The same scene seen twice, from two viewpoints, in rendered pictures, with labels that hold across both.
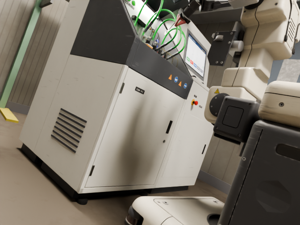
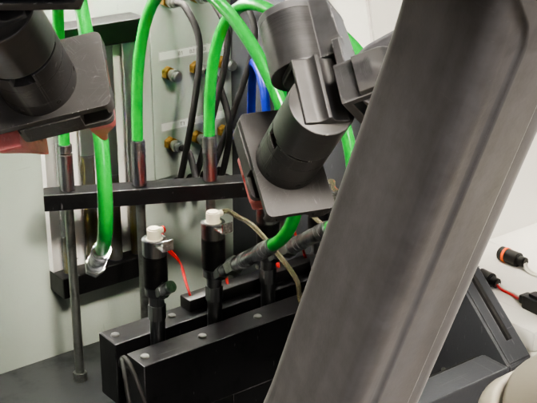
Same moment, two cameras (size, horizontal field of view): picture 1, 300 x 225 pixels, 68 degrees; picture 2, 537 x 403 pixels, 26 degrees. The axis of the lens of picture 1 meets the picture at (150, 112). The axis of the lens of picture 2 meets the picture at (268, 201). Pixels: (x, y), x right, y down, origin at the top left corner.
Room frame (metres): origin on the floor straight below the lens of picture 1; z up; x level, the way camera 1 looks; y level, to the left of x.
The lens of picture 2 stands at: (0.49, -0.21, 1.62)
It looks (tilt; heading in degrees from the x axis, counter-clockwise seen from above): 22 degrees down; 14
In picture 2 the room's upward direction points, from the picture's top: straight up
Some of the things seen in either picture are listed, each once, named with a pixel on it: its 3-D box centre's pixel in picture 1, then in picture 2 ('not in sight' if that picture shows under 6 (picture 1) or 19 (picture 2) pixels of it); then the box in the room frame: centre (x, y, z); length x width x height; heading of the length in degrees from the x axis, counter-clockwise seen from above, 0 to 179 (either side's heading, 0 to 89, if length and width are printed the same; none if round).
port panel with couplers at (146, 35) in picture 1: (147, 39); (196, 65); (1.97, 0.24, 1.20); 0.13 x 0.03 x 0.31; 141
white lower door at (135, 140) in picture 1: (142, 135); not in sight; (1.45, -0.01, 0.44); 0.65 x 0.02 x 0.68; 141
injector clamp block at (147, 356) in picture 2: not in sight; (242, 361); (1.71, 0.11, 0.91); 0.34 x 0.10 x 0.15; 141
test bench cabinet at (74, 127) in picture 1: (112, 129); not in sight; (1.63, 0.21, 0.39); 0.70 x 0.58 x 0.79; 141
